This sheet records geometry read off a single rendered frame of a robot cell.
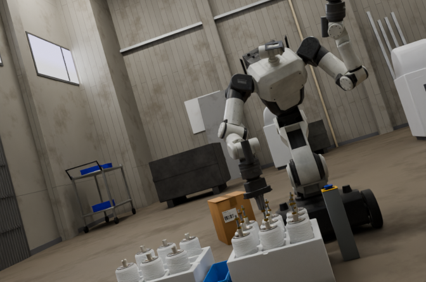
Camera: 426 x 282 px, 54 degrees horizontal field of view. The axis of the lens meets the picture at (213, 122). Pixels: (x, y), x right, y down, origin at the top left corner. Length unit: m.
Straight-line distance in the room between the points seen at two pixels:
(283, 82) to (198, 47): 8.34
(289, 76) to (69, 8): 8.54
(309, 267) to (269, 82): 0.89
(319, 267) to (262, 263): 0.22
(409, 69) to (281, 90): 4.09
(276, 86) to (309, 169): 0.45
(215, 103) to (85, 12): 3.59
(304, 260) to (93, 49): 8.55
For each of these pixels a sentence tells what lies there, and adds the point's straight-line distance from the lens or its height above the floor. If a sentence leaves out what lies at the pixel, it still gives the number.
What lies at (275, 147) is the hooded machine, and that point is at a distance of 8.04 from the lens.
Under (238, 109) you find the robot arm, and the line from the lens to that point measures 2.04.
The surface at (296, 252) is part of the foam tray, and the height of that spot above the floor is 0.15.
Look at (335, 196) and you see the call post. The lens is 1.93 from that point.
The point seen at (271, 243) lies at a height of 0.20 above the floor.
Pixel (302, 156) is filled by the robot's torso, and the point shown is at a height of 0.47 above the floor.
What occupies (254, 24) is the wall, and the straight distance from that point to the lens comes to 10.35.
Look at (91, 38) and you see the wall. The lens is 9.89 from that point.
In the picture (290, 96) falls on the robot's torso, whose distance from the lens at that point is 2.21.
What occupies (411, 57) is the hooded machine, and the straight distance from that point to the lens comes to 6.19.
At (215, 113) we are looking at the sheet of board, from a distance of 9.77.
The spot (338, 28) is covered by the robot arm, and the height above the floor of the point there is 0.99.
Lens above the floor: 0.60
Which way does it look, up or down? 5 degrees up
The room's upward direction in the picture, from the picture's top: 17 degrees counter-clockwise
